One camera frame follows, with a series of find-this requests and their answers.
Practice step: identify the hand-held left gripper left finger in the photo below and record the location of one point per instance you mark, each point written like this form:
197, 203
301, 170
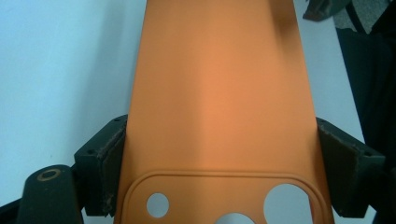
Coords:
99, 168

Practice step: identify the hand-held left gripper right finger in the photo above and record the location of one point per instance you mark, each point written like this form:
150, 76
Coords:
348, 168

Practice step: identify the orange phone case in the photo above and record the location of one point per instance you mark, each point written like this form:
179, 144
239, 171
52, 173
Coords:
218, 93

